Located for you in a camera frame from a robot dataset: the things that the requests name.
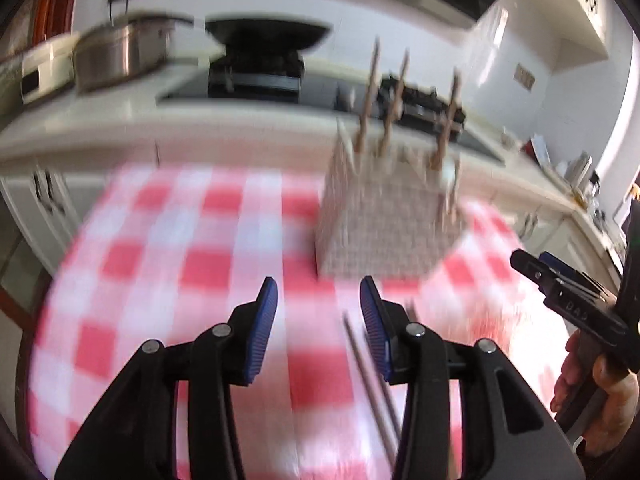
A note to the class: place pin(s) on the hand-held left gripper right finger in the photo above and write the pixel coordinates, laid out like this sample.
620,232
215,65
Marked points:
374,330

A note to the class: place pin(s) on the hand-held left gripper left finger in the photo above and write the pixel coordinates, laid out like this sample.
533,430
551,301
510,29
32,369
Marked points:
262,325

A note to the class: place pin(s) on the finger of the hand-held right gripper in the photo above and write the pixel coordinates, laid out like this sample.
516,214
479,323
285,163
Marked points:
532,272
570,272

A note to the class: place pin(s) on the white plastic utensil basket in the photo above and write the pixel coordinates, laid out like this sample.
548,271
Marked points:
385,225

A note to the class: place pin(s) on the small white ceramic spoon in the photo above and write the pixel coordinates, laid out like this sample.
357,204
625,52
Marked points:
446,176

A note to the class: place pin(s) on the person's right hand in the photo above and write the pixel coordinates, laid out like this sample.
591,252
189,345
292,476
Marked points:
620,400

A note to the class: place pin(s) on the steel bottle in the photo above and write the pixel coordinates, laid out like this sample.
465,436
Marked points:
580,170

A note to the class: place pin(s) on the red checkered tablecloth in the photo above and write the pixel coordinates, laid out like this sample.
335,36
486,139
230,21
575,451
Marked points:
165,270

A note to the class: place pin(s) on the red and white packet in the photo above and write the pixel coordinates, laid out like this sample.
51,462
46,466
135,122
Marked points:
535,150

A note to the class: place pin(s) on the small patterned bowl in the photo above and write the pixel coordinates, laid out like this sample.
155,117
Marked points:
509,139

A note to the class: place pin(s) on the black gas stove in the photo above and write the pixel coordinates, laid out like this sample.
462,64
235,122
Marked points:
260,80

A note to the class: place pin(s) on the white kitchen counter cabinets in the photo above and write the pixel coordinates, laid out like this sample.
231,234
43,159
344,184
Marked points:
90,135

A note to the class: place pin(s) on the white upper cabinet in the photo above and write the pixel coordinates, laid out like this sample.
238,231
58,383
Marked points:
575,5

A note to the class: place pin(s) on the black wok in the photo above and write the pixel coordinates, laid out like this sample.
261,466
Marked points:
270,35

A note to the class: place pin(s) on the silver electric cooker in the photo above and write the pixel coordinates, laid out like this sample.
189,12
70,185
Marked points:
125,52

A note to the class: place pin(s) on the white rice cooker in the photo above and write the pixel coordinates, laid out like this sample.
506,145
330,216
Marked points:
45,72

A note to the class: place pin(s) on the wooden framed glass door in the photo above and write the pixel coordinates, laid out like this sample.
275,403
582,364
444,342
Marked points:
55,0

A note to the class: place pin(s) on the single wall outlet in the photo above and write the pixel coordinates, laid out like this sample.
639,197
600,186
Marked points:
524,77

